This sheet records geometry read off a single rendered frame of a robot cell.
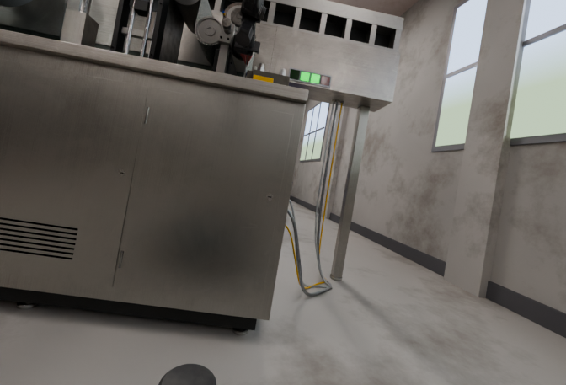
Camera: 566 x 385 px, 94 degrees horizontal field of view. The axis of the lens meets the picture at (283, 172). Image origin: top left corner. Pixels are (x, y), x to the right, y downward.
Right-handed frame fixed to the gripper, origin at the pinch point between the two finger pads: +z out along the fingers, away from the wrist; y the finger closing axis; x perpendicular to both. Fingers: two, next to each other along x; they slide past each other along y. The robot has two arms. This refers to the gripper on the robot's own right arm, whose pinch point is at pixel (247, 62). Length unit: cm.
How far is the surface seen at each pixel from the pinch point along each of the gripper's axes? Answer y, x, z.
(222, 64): -9.0, -7.7, -2.8
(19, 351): -42, -113, 19
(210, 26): -18.0, 9.2, -7.6
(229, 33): -8.6, 4.5, -9.4
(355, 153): 72, 2, 53
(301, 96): 23.8, -33.0, -16.8
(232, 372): 16, -113, 20
